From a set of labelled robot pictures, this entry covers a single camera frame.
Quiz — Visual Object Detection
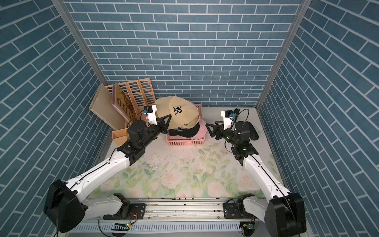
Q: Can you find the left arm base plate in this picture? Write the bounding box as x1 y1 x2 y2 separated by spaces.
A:
103 203 146 220

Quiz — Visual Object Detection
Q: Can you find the orange plastic file organizer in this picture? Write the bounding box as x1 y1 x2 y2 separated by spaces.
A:
106 78 156 145

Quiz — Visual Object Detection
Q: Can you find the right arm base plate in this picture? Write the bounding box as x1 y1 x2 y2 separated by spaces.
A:
223 202 253 219

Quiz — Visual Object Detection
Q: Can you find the floral table mat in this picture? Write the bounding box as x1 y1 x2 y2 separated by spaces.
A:
88 107 283 199

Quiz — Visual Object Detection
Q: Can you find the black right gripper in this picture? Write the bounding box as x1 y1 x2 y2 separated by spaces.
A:
207 121 239 149

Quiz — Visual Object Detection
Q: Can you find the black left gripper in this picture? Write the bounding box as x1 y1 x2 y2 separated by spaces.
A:
138 114 171 149

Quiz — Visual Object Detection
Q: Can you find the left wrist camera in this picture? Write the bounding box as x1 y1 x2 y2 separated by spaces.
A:
143 105 158 125

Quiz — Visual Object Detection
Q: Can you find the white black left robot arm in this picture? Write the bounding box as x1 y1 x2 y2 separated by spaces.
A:
43 115 171 233

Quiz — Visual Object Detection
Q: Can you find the black baseball cap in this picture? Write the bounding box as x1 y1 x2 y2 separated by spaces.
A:
168 123 200 138

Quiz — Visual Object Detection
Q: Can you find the beige baseball cap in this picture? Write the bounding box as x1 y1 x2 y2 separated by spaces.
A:
155 96 200 129

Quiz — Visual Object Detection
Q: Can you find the wanted poster book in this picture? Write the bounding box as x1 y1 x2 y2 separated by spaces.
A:
112 84 136 122

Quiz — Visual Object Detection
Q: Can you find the black oval remote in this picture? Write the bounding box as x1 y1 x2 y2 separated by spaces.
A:
241 121 259 141

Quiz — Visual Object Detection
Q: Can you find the beige cardboard folder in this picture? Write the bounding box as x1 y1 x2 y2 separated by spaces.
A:
89 84 125 130

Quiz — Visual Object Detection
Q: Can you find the pink plastic basket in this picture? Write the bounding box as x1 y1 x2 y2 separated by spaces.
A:
166 104 205 146

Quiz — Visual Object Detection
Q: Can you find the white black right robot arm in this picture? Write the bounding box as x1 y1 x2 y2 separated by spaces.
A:
206 121 307 237

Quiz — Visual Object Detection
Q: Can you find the pink baseball cap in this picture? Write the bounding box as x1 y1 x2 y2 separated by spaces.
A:
177 118 208 140

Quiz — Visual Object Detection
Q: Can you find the aluminium mounting rail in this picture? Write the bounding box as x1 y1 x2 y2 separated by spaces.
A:
57 197 309 237

